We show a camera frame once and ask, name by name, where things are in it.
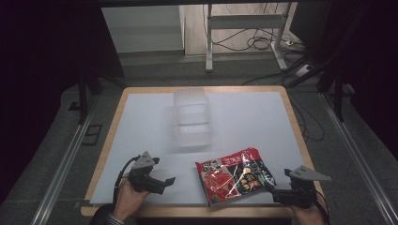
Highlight black curtain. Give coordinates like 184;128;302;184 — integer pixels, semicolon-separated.
0;0;126;201
289;0;398;160

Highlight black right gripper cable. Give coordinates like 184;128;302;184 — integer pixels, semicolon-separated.
314;188;332;225

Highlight white table mat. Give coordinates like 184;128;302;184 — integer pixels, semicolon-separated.
89;91;307;206

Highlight clear plastic drawer unit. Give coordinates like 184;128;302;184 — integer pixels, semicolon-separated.
172;86;212;150

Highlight person's right hand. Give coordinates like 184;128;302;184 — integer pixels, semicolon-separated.
290;200;327;225

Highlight white metal stand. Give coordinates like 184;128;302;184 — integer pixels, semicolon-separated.
204;2;295;73

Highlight white power strip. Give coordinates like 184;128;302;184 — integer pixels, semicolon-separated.
294;63;314;78

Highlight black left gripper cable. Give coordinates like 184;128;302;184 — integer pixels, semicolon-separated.
112;155;141;204

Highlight metal floor rail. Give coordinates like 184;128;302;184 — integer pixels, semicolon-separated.
29;98;99;225
319;93;398;225

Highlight red and black snack packet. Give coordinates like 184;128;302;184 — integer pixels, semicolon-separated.
194;147;278;208

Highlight person's left hand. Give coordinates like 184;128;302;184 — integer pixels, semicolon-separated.
112;173;152;222

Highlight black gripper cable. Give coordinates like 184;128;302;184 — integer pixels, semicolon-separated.
314;188;332;225
112;155;141;204

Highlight black floor cables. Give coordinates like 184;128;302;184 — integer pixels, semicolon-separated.
202;3;327;143

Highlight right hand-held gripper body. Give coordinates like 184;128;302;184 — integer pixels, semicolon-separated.
283;165;332;210

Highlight white cabinet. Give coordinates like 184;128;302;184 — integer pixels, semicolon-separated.
100;4;186;54

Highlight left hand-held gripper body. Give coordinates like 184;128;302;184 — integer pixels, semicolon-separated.
127;151;161;193

